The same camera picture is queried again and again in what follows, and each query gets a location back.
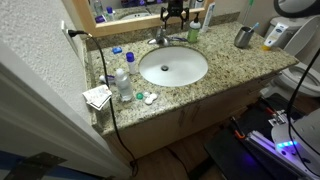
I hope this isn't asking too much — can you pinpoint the small white bottle blue cap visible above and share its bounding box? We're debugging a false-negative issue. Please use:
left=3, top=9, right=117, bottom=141
left=126, top=52, right=137, bottom=74

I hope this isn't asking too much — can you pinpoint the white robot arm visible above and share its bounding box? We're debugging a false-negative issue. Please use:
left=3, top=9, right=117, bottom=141
left=247, top=0, right=320, bottom=180

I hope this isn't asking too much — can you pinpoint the white wall outlet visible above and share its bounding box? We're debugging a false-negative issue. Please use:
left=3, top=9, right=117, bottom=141
left=61, top=20, right=79, bottom=56

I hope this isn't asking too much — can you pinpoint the wooden vanity cabinet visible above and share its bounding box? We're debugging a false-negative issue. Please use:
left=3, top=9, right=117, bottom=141
left=103, top=74, right=273, bottom=162

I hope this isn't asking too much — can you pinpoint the blue toothbrush in cup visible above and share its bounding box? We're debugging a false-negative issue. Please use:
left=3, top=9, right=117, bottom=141
left=249, top=22, right=259, bottom=32

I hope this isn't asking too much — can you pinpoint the white lotion tube yellow cap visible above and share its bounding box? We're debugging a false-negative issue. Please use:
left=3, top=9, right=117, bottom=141
left=262, top=23, right=288, bottom=51

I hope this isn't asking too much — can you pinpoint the white toilet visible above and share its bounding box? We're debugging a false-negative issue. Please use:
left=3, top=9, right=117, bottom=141
left=261, top=16, right=320, bottom=100

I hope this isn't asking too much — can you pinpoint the green soap pump bottle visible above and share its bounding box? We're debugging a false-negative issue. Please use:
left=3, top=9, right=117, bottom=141
left=187, top=14, right=201, bottom=43

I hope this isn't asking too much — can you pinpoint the stack of paper cards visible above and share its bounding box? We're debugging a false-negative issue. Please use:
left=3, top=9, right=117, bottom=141
left=82, top=85, right=112, bottom=110

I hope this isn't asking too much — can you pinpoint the black power cord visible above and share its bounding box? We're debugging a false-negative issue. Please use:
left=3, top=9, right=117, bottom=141
left=67, top=29, right=140, bottom=178

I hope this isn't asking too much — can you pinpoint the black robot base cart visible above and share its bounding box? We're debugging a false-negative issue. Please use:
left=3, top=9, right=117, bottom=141
left=205, top=94, right=320, bottom=180

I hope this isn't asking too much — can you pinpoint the white toothpaste tube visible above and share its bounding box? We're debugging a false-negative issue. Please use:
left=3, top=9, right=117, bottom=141
left=200, top=2, right=216, bottom=33

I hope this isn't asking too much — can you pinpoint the small purple tube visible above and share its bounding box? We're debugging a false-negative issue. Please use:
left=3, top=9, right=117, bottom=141
left=99, top=75, right=115, bottom=84

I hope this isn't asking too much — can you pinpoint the steel tumbler cup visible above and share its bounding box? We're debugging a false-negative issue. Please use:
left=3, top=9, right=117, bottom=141
left=234, top=26, right=254, bottom=48

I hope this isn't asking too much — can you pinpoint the white oval sink basin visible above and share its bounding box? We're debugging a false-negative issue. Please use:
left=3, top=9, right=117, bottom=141
left=139, top=46, right=208, bottom=87

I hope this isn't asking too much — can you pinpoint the white door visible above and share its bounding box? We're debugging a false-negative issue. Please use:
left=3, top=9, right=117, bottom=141
left=0, top=44, right=131, bottom=180

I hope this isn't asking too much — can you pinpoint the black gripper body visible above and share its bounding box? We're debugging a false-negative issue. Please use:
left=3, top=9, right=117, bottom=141
left=160, top=0, right=189, bottom=20

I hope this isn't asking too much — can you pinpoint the chrome sink faucet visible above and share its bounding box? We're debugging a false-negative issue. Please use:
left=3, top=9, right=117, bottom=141
left=148, top=27, right=170, bottom=46

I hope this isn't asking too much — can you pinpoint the wood framed mirror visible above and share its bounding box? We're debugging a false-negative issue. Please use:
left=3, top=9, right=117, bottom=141
left=71, top=0, right=216, bottom=38

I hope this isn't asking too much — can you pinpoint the contact lens case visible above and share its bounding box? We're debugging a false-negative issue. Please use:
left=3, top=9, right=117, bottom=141
left=136, top=92, right=158, bottom=105

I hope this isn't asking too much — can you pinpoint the clear plastic water bottle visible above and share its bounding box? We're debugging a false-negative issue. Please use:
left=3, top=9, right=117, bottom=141
left=115, top=68, right=133, bottom=101

